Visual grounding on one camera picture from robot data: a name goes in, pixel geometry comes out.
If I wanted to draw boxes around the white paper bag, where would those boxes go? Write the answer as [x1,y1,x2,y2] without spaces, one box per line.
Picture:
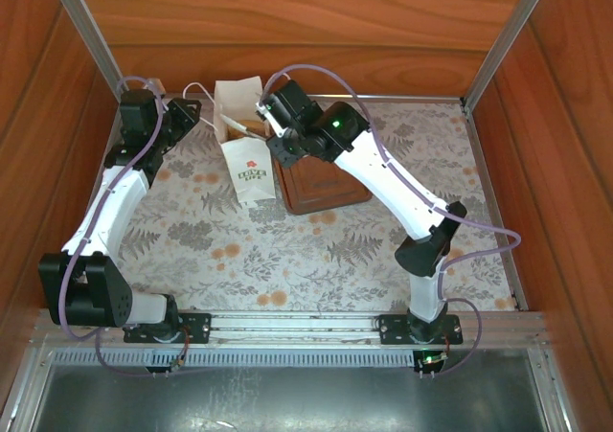
[184,75,279,209]

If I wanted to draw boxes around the aluminium right side bar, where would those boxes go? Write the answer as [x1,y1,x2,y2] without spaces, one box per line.
[460,99,576,432]

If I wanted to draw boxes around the aluminium frame post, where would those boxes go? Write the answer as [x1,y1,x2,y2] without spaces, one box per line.
[45,0,133,106]
[460,0,559,110]

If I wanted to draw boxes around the aluminium left side bar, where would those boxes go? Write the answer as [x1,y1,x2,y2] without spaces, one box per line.
[0,101,133,432]

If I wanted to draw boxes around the metal tongs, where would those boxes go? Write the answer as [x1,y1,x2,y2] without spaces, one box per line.
[220,113,272,142]

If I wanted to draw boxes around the grey slotted cable duct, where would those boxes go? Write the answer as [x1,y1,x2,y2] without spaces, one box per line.
[50,347,416,369]

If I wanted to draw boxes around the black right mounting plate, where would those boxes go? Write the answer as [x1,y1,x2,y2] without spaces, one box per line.
[377,312,465,346]

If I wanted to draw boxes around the small left connector board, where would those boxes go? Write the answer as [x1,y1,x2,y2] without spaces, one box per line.
[170,326,193,371]

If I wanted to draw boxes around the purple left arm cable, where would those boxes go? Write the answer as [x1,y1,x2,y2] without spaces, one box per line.
[57,75,191,379]

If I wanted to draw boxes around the brown rectangular tray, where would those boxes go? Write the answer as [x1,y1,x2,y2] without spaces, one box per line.
[275,151,374,216]

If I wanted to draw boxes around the grey metal sheet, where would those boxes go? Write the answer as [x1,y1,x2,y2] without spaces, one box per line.
[28,350,552,432]

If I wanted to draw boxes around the aluminium back frame bar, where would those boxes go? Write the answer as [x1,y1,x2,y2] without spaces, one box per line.
[128,92,465,105]

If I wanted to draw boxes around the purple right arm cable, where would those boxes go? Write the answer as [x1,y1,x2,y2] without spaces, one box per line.
[261,63,522,378]

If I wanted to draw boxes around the aluminium left frame post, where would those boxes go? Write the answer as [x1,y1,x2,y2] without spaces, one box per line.
[45,0,133,106]

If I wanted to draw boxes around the black mounting plate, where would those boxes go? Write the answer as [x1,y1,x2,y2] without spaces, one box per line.
[123,310,213,346]
[377,312,465,346]

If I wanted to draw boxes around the small connector board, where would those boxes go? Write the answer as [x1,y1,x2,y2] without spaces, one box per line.
[170,326,193,371]
[414,348,451,380]

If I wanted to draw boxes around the small right connector board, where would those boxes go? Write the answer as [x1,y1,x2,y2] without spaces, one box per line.
[414,348,451,380]

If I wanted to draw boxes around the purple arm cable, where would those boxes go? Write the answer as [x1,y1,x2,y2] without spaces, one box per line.
[261,63,522,378]
[57,75,191,379]

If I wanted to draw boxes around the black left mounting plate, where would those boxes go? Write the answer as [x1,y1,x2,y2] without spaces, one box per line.
[123,310,213,346]

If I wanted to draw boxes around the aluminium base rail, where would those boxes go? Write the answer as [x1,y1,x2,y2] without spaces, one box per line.
[31,308,548,352]

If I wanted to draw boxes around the floral tablecloth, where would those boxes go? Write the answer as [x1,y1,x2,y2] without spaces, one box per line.
[107,97,521,313]

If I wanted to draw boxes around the aluminium right frame post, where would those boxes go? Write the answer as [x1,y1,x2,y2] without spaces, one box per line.
[460,0,559,110]

